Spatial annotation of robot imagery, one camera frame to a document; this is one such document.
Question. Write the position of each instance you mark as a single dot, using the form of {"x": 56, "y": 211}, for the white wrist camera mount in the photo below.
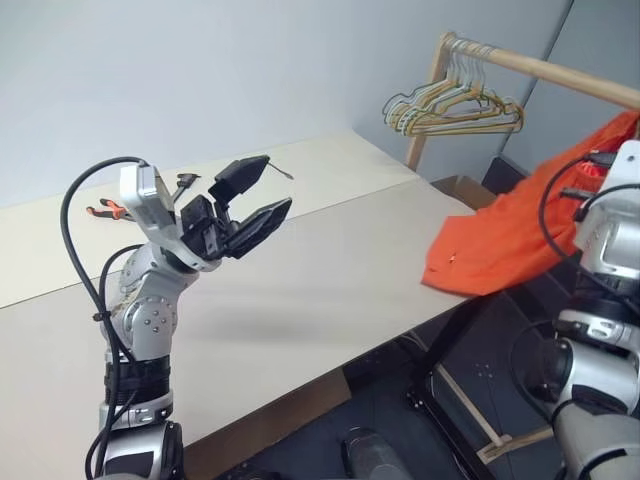
{"x": 142, "y": 200}
{"x": 627, "y": 165}

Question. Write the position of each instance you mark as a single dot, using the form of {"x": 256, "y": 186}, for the wooden clothes rack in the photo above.
{"x": 550, "y": 67}

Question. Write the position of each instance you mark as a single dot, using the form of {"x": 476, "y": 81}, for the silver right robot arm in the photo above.
{"x": 600, "y": 370}

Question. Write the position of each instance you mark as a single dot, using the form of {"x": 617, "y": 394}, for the dark rounded shape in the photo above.
{"x": 370, "y": 455}

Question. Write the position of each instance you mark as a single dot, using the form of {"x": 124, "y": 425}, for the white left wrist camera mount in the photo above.
{"x": 142, "y": 200}

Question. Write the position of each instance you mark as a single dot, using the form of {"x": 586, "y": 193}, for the black table frame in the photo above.
{"x": 450, "y": 340}

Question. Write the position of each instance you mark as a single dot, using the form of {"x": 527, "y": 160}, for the orange cloth garment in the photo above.
{"x": 500, "y": 240}

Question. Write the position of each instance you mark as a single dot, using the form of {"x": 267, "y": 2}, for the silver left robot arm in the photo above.
{"x": 150, "y": 320}

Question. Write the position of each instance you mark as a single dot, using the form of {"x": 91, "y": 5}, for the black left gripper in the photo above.
{"x": 205, "y": 230}

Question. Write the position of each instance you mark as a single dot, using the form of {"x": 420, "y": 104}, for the brown cardboard box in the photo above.
{"x": 462, "y": 192}

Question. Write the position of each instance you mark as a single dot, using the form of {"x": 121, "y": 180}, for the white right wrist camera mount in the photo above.
{"x": 627, "y": 165}

